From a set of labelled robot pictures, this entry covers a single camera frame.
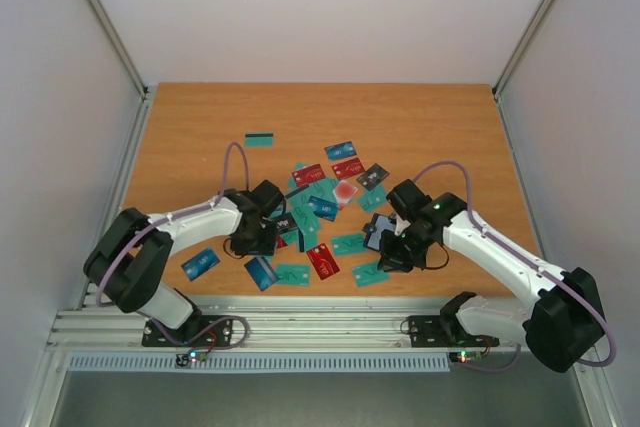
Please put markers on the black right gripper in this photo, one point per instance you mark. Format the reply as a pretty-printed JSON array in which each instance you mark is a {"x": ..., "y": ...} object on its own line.
[{"x": 396, "y": 254}]

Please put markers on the grey slotted cable duct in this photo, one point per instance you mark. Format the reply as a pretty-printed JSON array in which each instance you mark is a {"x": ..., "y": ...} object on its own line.
[{"x": 252, "y": 363}]

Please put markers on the teal VIP card front right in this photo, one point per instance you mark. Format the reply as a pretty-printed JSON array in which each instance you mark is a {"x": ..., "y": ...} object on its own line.
[{"x": 368, "y": 274}]

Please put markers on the aluminium frame post left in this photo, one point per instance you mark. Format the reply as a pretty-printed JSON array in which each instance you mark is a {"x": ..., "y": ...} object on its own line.
[{"x": 98, "y": 10}]

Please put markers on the aluminium frame post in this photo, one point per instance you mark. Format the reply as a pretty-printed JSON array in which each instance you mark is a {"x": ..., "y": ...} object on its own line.
[
  {"x": 98, "y": 10},
  {"x": 535, "y": 23}
]

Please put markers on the blue striped card front left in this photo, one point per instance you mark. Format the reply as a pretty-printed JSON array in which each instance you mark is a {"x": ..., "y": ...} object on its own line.
[{"x": 261, "y": 272}]

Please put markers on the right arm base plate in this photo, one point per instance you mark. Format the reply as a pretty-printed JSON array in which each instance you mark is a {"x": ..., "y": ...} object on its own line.
[{"x": 430, "y": 331}]

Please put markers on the red card centre front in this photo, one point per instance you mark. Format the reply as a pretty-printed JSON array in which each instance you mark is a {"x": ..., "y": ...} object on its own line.
[{"x": 322, "y": 261}]

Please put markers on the blue vip card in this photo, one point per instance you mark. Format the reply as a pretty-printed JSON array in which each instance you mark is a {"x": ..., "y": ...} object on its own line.
[
  {"x": 200, "y": 264},
  {"x": 340, "y": 151}
]

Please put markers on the white red circle card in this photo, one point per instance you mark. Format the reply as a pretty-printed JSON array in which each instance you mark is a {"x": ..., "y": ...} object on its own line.
[{"x": 344, "y": 192}]

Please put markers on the blue VIP card back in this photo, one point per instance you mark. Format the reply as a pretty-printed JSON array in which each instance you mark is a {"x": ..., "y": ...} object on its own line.
[{"x": 340, "y": 151}]

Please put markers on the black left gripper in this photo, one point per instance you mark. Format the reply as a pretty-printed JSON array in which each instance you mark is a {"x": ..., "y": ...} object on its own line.
[{"x": 267, "y": 248}]

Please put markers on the teal vip card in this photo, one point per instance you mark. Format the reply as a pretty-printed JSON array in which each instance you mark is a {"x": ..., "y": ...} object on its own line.
[
  {"x": 298, "y": 275},
  {"x": 350, "y": 244},
  {"x": 368, "y": 274}
]

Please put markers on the aluminium frame post right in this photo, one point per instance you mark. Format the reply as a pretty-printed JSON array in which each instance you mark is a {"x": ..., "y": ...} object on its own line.
[{"x": 535, "y": 23}]

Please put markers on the blue VIP card far left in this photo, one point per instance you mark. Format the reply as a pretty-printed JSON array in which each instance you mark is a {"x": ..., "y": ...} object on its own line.
[{"x": 200, "y": 264}]

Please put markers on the black vip card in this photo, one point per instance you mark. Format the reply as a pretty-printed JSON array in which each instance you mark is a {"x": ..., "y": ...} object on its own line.
[
  {"x": 285, "y": 223},
  {"x": 372, "y": 177}
]

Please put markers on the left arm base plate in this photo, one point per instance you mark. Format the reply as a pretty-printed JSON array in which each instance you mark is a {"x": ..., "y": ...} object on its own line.
[{"x": 204, "y": 331}]

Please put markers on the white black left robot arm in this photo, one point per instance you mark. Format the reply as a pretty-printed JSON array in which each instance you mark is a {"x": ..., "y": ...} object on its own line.
[{"x": 129, "y": 260}]

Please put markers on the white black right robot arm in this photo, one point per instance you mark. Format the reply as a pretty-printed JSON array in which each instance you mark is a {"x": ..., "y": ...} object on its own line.
[{"x": 557, "y": 314}]

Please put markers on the dark blue card holder wallet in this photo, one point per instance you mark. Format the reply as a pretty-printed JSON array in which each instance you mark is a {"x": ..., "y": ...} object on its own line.
[{"x": 374, "y": 229}]

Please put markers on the teal card with magnetic stripe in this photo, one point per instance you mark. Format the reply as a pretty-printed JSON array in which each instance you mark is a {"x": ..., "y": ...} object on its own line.
[{"x": 259, "y": 139}]

